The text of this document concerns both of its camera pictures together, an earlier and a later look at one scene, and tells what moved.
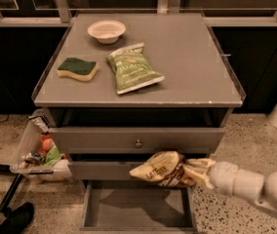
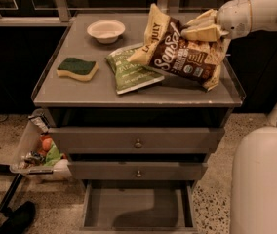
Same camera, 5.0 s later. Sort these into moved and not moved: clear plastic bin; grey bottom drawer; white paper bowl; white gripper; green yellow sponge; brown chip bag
Moved: brown chip bag; white gripper
Not moved: white paper bowl; grey bottom drawer; green yellow sponge; clear plastic bin
